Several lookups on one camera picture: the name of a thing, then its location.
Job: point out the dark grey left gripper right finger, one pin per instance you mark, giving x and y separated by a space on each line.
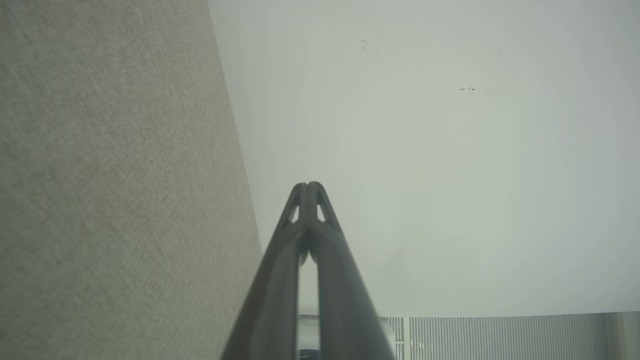
345 310

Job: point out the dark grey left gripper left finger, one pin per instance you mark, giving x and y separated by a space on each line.
270 300

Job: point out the white slatted panel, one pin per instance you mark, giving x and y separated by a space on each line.
500 337

